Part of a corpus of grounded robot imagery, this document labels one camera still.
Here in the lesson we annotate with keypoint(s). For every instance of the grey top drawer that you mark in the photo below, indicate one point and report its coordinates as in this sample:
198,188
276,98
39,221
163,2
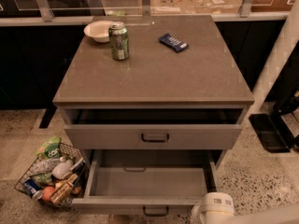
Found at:
154,128

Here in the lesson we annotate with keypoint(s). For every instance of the white plastic bottle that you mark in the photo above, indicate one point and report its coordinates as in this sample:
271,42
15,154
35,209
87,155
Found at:
62,170

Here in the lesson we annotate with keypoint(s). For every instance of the wire basket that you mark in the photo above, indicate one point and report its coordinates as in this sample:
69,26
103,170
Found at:
47,179

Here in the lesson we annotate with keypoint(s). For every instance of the blue soda can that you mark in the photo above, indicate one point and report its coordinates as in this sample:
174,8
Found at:
32,189

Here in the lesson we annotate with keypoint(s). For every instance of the brown glass bottle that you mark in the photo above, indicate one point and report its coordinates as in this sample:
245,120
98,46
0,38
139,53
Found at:
64,190

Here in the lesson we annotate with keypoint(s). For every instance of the green chip bag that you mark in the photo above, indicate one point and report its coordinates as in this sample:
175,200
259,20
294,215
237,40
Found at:
50,149

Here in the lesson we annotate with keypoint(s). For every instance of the grey drawer cabinet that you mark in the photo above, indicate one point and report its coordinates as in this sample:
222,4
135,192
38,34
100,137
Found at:
203,76

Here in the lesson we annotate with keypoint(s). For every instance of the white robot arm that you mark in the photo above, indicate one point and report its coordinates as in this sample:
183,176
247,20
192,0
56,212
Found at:
280,53

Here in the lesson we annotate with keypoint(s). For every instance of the green soda can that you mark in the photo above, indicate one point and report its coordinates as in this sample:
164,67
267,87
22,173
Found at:
119,42

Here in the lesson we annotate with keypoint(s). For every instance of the white bowl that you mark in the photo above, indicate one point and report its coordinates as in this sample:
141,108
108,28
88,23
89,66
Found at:
98,31

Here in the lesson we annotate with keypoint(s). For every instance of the black tray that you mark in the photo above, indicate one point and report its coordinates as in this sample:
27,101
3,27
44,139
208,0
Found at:
273,133

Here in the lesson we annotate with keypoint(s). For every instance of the orange fruit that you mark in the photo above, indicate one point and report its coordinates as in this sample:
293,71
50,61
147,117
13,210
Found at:
47,192

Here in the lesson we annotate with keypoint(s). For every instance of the cardboard box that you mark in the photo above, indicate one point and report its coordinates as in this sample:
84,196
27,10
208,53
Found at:
176,7

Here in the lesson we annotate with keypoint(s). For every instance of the blue snack bar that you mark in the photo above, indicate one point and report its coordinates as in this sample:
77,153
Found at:
173,43

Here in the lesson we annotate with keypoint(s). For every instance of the grey drawer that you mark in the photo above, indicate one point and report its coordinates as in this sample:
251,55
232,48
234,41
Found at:
153,183
154,128

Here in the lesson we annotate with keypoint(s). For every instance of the clear plastic water bottle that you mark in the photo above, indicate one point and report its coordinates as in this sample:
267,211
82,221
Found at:
44,166

